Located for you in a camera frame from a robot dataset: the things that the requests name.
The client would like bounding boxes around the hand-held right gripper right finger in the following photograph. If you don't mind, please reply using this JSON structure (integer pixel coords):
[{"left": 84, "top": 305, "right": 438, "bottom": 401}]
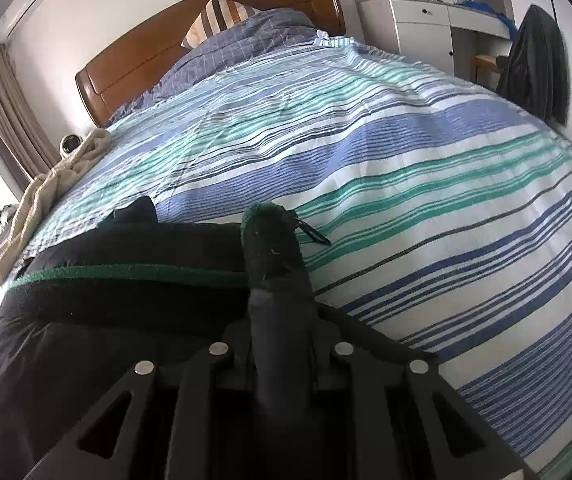
[{"left": 311, "top": 302, "right": 527, "bottom": 480}]

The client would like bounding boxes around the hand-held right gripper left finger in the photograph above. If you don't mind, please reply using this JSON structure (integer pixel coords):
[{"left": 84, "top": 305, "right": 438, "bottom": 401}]
[{"left": 23, "top": 321, "right": 254, "bottom": 480}]

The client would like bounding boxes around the black puffer jacket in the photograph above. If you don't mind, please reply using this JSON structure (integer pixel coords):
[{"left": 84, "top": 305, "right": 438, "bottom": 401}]
[{"left": 0, "top": 195, "right": 332, "bottom": 480}]

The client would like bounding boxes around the striped bed sheet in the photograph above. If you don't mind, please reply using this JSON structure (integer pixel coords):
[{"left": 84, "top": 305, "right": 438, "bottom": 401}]
[{"left": 0, "top": 35, "right": 572, "bottom": 480}]

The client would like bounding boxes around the beige knitted garment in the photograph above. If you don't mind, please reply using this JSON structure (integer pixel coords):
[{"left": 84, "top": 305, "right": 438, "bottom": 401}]
[{"left": 0, "top": 127, "right": 113, "bottom": 283}]

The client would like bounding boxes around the windowsill clutter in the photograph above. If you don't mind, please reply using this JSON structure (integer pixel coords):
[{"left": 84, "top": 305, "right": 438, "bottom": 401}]
[{"left": 0, "top": 202, "right": 19, "bottom": 241}]

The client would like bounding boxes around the small white round fan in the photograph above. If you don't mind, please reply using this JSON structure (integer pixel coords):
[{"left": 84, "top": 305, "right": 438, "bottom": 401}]
[{"left": 58, "top": 132, "right": 87, "bottom": 157}]

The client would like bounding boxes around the wooden headboard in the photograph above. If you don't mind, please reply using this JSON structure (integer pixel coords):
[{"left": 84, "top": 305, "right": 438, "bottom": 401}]
[{"left": 75, "top": 0, "right": 346, "bottom": 128}]

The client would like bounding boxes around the blue checked duvet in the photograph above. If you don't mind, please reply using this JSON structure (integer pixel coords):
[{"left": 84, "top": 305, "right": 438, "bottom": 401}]
[{"left": 108, "top": 9, "right": 329, "bottom": 126}]

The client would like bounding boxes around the wooden chair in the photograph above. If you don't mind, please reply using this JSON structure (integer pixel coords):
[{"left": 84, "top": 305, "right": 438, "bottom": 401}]
[{"left": 471, "top": 54, "right": 509, "bottom": 83}]

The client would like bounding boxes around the brown curtain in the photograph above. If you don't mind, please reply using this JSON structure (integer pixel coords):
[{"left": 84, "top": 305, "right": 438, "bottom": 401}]
[{"left": 0, "top": 40, "right": 62, "bottom": 196}]

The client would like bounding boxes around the white dressing table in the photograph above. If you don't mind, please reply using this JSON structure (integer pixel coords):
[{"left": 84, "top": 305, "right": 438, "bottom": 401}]
[{"left": 355, "top": 0, "right": 517, "bottom": 83}]

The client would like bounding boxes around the brown striped pillow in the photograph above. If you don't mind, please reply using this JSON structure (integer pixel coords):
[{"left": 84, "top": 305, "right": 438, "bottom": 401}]
[{"left": 181, "top": 0, "right": 262, "bottom": 51}]

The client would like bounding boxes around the dark jacket on chair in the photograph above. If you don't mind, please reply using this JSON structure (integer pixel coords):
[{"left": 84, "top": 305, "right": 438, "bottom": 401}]
[{"left": 496, "top": 4, "right": 572, "bottom": 128}]

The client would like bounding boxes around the blue cloth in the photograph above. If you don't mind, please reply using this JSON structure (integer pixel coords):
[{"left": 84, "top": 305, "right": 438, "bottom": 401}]
[{"left": 458, "top": 0, "right": 517, "bottom": 36}]

